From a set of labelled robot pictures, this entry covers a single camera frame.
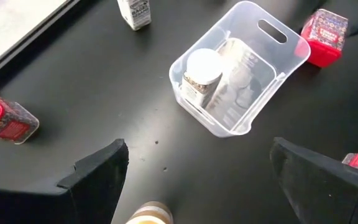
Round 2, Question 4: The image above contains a clear plastic bin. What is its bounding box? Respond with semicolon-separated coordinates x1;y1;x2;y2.
168;0;311;139

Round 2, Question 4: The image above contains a gold lid spice jar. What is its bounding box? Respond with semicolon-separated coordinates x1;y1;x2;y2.
125;201;174;224

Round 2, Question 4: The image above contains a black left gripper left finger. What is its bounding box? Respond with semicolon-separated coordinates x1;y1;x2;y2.
0;138;130;224

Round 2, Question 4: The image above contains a white lid bagel seasoning jar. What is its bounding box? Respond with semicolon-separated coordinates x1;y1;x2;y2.
116;0;152;31
181;48;224;109

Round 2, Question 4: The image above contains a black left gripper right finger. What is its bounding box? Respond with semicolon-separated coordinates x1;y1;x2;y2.
269;136;358;224

